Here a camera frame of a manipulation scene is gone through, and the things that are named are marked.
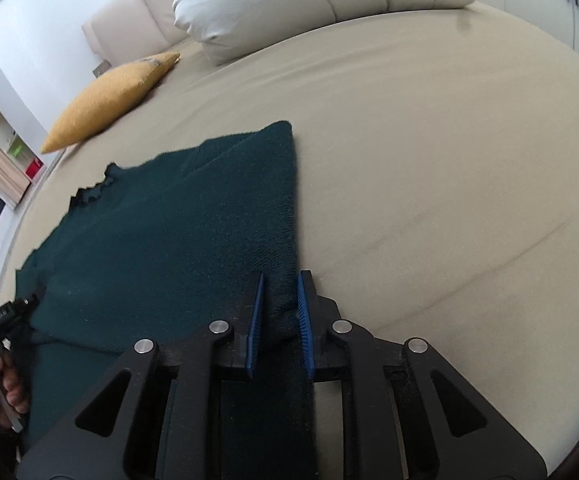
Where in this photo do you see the bed with beige sheet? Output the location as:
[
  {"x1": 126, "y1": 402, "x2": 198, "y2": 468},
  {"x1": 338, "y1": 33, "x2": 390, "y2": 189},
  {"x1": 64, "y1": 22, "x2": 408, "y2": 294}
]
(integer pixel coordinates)
[{"x1": 0, "y1": 0, "x2": 579, "y2": 480}]

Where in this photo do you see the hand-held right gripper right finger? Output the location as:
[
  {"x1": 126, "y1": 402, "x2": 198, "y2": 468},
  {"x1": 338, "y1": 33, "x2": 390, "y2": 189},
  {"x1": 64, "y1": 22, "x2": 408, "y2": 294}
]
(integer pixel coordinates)
[{"x1": 296, "y1": 270, "x2": 546, "y2": 480}]

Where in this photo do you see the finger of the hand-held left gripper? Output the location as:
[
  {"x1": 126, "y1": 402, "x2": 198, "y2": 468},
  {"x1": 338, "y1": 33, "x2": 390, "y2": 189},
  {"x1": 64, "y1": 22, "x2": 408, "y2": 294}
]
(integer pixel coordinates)
[{"x1": 0, "y1": 295, "x2": 40, "y2": 332}]

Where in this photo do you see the beige padded headboard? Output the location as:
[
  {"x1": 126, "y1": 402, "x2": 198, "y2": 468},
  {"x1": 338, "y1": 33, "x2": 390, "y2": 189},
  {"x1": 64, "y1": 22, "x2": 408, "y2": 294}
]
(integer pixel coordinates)
[{"x1": 82, "y1": 0, "x2": 195, "y2": 68}]

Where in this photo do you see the person's left hand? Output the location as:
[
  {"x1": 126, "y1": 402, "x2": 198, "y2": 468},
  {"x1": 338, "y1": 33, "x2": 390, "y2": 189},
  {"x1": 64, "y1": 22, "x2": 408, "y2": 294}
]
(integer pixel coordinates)
[{"x1": 0, "y1": 355, "x2": 32, "y2": 433}]

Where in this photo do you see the dark green knitted garment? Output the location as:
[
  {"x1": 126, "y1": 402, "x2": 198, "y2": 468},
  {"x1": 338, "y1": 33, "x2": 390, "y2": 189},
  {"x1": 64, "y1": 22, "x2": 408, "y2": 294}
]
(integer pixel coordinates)
[{"x1": 15, "y1": 121, "x2": 320, "y2": 480}]

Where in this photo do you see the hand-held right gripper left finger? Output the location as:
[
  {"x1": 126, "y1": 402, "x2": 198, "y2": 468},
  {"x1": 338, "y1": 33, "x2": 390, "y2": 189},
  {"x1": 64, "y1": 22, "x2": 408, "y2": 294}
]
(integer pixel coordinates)
[{"x1": 16, "y1": 271, "x2": 269, "y2": 480}]

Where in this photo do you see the yellow pillow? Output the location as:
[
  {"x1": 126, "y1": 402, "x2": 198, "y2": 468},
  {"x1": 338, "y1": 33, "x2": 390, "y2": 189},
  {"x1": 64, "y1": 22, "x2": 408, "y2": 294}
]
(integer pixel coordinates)
[{"x1": 40, "y1": 51, "x2": 181, "y2": 154}]

